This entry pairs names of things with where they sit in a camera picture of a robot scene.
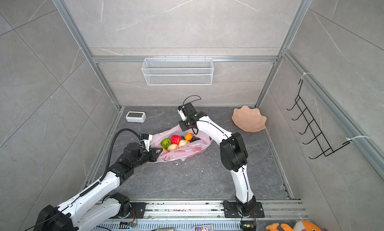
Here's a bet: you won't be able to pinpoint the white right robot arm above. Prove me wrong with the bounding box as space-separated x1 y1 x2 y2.
178 103 265 218

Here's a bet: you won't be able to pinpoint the small orange fake tangerine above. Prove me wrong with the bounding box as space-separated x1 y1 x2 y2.
185 133 194 141

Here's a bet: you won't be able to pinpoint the white wire mesh basket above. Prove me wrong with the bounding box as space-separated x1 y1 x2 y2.
142 58 214 86

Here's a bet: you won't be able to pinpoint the white digital clock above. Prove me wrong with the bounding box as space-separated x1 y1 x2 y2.
125 111 147 123

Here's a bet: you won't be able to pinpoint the red fake apple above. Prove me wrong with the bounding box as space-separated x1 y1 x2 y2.
171 135 182 145

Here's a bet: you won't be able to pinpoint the black wire hook rack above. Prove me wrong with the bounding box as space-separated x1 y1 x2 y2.
286 80 370 160

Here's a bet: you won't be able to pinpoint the peach scalloped plastic bowl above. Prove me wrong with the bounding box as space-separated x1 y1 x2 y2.
232 106 267 133

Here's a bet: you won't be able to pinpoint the green fake fruit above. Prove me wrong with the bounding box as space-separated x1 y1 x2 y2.
161 138 173 150

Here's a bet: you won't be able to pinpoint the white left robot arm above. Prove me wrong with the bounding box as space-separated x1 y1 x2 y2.
32 143 163 231

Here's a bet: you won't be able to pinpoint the pink printed plastic bag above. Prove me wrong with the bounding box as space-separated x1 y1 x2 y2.
150 125 213 163

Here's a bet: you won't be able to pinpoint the dark fake grape bunch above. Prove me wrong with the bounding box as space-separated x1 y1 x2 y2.
189 136 200 143

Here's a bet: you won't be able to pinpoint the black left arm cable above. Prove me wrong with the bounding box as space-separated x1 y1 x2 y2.
98 128 143 182

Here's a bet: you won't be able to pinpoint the orange plush toy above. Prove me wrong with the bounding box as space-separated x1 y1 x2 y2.
266 220 322 231

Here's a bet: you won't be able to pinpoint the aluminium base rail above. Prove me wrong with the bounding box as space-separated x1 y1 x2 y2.
94 200 309 231

